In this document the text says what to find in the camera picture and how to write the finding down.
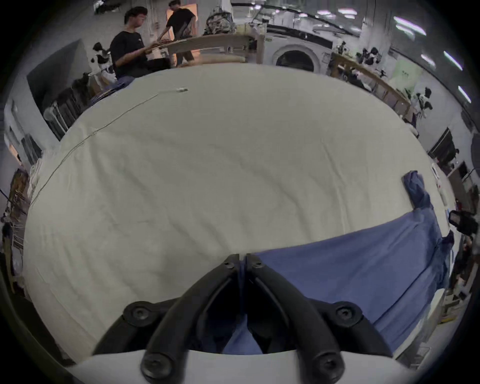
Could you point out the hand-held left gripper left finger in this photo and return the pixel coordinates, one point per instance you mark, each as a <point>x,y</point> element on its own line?
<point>176,318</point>

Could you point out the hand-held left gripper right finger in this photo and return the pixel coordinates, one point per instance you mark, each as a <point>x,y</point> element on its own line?
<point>300,318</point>

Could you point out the blue shirt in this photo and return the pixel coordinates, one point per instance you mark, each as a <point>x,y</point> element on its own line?
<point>356,262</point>

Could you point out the bed with beige sheet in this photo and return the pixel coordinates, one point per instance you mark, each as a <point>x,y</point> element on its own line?
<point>225,168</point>

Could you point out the long wooden table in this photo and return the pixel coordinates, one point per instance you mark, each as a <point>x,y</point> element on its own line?
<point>375,81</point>

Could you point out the black and white robot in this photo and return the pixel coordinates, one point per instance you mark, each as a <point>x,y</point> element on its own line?
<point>423,101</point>
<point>100,60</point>

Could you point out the white washing machine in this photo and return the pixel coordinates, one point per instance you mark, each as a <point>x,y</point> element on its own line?
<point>296,60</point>

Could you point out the wooden table with patterned bag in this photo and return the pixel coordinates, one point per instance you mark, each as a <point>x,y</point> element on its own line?
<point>210,42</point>

